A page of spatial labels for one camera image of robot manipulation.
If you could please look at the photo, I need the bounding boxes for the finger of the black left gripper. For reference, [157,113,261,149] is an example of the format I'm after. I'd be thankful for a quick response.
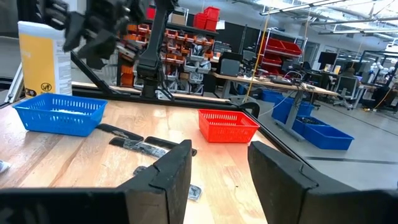
[77,29,118,71]
[63,11,86,52]

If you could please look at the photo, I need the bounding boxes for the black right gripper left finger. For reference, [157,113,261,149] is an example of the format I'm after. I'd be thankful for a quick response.
[0,139,193,224]

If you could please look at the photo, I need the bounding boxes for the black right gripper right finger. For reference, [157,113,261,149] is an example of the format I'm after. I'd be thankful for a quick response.
[248,141,398,224]

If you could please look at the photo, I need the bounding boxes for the blue storage bin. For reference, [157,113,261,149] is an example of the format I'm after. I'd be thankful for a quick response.
[271,96,315,125]
[291,114,331,136]
[302,124,355,151]

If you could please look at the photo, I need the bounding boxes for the blue plastic basket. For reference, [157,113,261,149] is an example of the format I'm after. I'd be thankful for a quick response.
[12,93,108,138]

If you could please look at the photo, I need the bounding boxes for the parts bin shelf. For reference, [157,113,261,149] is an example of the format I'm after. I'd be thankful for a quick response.
[118,22,219,95]

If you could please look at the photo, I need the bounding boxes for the red plastic basket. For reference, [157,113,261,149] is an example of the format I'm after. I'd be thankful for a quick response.
[198,108,261,144]

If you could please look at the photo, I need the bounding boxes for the red bin stack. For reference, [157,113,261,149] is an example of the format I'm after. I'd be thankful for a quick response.
[193,6,221,32]

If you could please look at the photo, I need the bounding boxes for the long wooden desk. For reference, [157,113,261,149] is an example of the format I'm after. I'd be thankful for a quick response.
[212,72,339,132]

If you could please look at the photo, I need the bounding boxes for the black office chair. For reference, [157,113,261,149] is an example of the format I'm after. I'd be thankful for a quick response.
[333,75,362,110]

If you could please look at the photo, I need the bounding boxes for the black equipment box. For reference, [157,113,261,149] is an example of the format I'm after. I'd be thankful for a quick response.
[216,52,244,78]

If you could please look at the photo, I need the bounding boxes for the black computer monitor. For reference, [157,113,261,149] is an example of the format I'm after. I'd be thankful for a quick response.
[317,51,339,71]

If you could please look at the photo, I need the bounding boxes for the red bin rack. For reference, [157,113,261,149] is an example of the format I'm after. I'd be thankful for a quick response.
[259,29,308,76]

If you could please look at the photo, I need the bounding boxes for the yellow hanging cable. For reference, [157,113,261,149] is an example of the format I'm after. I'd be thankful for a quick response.
[243,14,272,104]

